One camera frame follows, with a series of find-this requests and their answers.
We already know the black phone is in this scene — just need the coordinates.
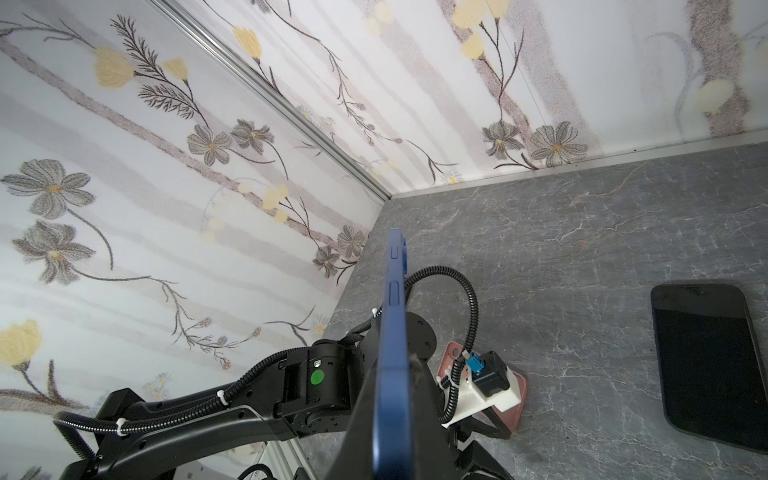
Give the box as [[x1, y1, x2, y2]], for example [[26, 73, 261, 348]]
[[650, 283, 767, 454], [372, 229, 413, 479]]

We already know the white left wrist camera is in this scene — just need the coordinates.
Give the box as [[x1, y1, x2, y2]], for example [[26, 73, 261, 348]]
[[443, 351, 527, 431]]

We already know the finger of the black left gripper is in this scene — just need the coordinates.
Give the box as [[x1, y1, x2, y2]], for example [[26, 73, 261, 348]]
[[455, 413, 513, 480]]

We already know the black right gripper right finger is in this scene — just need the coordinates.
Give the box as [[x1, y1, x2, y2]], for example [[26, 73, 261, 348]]
[[409, 354, 460, 480]]

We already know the pink phone case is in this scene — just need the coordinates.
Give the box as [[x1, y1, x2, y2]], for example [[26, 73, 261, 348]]
[[442, 351, 528, 439]]

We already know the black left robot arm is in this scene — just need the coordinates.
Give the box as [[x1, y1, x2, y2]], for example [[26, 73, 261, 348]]
[[53, 319, 507, 479]]

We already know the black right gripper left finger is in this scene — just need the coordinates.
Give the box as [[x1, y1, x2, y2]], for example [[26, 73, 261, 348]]
[[326, 361, 378, 480]]

